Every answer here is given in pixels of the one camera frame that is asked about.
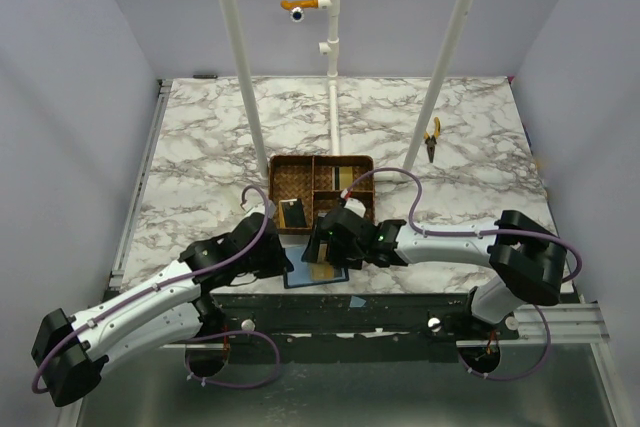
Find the yellow handled pliers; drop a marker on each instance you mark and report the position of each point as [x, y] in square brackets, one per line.
[430, 139]

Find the white slanted pipe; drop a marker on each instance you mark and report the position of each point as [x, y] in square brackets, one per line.
[456, 24]
[231, 16]

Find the black VIP credit card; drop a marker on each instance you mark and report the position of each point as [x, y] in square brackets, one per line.
[291, 214]

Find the small blue white ball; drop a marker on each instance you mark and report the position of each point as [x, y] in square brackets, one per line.
[297, 15]

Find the woven brown divided tray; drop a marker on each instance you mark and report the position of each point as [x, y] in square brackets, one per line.
[308, 177]

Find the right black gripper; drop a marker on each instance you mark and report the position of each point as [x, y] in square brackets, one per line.
[325, 240]

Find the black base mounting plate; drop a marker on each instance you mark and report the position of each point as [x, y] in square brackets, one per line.
[343, 328]

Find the aluminium rail frame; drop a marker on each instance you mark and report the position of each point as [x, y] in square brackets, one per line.
[201, 155]

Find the right white slanted pipe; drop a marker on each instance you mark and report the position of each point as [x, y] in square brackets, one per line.
[456, 24]

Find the orange hook peg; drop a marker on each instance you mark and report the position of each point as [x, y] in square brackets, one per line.
[299, 4]

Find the centre white pipe stand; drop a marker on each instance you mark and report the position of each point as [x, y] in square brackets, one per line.
[331, 49]

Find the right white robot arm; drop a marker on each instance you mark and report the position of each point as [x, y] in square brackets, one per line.
[527, 259]

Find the blue leather card holder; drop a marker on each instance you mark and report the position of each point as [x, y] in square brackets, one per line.
[300, 275]

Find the left white slanted pipe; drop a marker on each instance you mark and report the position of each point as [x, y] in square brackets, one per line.
[231, 16]

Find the gold credit card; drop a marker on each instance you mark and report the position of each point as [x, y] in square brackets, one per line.
[342, 177]
[321, 269]

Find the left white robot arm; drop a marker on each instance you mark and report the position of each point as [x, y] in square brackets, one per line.
[73, 352]

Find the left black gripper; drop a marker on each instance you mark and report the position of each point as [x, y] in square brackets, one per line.
[279, 265]

